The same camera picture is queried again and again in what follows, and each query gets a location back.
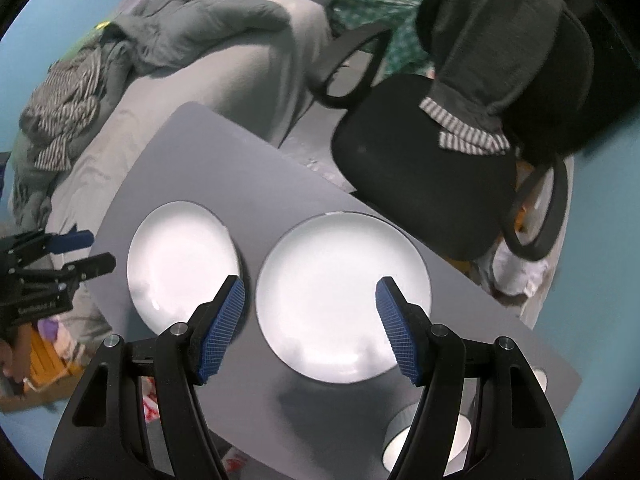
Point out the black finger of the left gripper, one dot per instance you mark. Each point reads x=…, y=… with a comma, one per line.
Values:
x=91, y=267

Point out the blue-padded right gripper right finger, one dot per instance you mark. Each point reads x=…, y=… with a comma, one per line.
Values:
x=515, y=434

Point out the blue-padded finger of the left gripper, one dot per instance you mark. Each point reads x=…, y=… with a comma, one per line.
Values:
x=70, y=242

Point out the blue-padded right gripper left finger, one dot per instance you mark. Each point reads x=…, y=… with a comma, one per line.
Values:
x=101, y=434

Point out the person's left hand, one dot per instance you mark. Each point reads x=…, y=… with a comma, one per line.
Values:
x=15, y=355

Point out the small white plate left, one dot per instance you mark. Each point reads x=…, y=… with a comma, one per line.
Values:
x=179, y=257

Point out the white bowl at right edge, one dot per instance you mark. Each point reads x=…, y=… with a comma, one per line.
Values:
x=418, y=427

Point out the striped grey white garment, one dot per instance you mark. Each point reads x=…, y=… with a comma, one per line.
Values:
x=61, y=107

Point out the white plastic bag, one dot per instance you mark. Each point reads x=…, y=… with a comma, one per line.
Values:
x=514, y=276

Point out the black office chair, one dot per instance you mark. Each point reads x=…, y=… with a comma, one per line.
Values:
x=459, y=205

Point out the grey bed duvet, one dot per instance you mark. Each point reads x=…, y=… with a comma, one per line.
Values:
x=243, y=59

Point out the green checkered cloth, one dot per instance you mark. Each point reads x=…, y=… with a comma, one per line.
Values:
x=360, y=5

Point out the dark grey sweater on chair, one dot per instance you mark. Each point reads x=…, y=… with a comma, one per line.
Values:
x=485, y=53

